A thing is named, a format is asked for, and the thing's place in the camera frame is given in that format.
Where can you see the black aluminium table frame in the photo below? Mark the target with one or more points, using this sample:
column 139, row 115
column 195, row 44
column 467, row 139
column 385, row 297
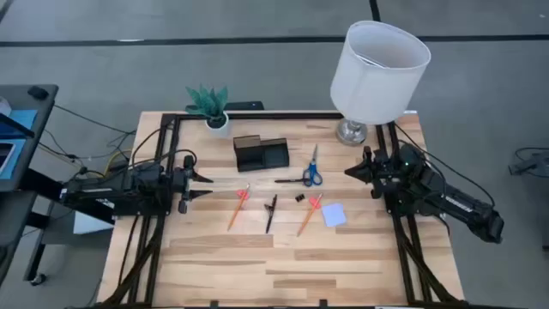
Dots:
column 279, row 116

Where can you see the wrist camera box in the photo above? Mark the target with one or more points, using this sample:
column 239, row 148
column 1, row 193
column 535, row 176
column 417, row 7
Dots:
column 146, row 172
column 411, row 158

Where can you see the pale blue sticky note pad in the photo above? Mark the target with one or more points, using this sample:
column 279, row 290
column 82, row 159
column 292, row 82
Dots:
column 333, row 214

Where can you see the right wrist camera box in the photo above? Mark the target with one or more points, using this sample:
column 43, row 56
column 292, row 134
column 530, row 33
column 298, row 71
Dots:
column 411, row 158

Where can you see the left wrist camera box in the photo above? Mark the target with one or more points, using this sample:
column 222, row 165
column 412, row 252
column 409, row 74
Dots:
column 146, row 172

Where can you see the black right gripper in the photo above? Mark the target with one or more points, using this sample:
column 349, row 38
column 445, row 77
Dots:
column 384, row 173

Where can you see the white shade silver table lamp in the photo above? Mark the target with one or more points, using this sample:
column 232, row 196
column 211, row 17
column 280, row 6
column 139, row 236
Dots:
column 377, row 77

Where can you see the flat black box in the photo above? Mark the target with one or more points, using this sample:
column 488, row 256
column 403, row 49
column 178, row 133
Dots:
column 244, row 105

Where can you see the black computer mouse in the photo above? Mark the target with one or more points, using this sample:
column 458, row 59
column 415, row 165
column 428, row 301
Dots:
column 38, row 92

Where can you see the green plant in white pot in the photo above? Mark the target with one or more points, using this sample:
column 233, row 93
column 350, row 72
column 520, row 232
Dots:
column 210, row 103

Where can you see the small black binder clip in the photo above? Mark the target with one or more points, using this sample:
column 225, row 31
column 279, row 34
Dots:
column 299, row 197

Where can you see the orange pencil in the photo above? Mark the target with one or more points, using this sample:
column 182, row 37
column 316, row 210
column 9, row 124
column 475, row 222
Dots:
column 306, row 219
column 237, row 210

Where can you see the black pen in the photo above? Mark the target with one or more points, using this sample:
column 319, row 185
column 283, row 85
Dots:
column 289, row 180
column 270, row 216

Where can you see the tablet screen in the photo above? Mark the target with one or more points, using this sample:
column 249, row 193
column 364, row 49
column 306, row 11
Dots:
column 5, row 156

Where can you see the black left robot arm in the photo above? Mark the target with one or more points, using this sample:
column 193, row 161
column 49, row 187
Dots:
column 111, row 191

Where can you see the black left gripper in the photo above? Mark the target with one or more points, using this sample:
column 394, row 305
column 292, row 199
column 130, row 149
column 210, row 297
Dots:
column 186, row 189

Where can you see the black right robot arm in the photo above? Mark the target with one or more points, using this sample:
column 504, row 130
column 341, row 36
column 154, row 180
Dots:
column 463, row 201

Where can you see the blue paper sheet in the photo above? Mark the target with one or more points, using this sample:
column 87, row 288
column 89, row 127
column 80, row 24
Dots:
column 21, row 122

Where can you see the dark grey desk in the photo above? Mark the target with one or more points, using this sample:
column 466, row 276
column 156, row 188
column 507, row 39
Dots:
column 43, row 111

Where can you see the black mesh desk organizer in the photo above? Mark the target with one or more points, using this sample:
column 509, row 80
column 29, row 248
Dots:
column 261, row 154

